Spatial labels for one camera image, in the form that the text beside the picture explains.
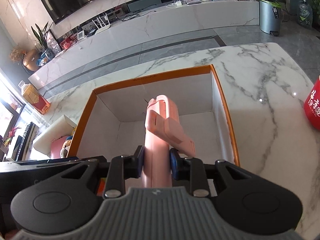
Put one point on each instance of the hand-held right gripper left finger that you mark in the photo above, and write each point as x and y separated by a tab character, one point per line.
140	162

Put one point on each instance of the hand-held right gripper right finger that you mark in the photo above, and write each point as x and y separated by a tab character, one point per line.
173	165

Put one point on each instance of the pink wallet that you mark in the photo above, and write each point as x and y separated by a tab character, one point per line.
56	148

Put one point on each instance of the pink selfie stick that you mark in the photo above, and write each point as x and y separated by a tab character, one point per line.
155	140

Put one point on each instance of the brown dog plush toy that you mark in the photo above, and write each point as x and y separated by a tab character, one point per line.
65	147

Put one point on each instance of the white rectangular case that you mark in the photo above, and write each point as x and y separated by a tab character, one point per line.
53	131

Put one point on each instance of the orange cardboard box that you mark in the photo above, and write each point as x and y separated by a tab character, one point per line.
110	107

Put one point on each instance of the black remote control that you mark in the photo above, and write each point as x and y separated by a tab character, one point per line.
26	135

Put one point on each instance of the red feather toy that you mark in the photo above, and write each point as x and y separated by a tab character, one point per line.
11	133

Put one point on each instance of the yellow tea bottle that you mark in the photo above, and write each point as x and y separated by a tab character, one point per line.
35	98

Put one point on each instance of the golden vase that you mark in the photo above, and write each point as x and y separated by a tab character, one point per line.
30	61

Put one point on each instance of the blue snack bag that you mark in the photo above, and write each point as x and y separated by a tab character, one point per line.
43	60

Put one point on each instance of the green plant in blue vase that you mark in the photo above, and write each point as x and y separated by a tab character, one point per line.
47	55

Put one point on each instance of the dried flowers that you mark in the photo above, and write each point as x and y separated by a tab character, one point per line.
16	53

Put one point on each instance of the red gift box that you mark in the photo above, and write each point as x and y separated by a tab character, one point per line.
67	43

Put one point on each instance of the white marble media console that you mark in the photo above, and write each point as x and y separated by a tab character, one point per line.
150	30

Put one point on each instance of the white desk clock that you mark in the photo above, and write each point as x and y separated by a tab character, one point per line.
81	35

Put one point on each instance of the white router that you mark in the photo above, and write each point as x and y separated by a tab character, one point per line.
102	28

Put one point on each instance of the red cup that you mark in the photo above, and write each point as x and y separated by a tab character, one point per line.
313	105

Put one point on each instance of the white charger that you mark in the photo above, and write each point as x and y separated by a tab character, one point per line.
179	3

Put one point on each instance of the grey tablet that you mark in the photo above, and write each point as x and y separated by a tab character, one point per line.
193	1

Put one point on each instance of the grey metal bin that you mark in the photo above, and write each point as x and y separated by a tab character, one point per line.
271	15

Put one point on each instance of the clear water jug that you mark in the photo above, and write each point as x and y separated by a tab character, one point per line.
305	12

